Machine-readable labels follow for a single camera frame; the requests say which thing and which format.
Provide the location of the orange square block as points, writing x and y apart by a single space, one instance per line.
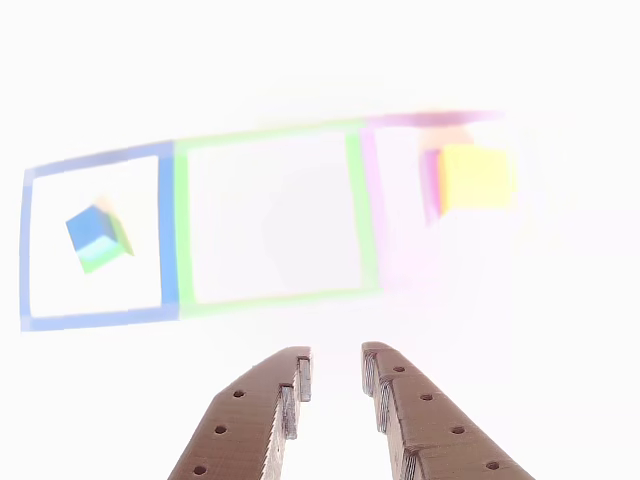
475 177

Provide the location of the purple tape square outline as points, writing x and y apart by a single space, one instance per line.
370 175

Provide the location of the green tape square outline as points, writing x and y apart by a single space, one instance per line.
181 225

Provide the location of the small blue cube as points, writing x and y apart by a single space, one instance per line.
86 230

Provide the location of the blue tape square outline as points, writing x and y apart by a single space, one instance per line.
167 225

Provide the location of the green square block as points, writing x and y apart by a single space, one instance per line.
120 240

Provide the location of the purple square block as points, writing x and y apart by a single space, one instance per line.
430 190

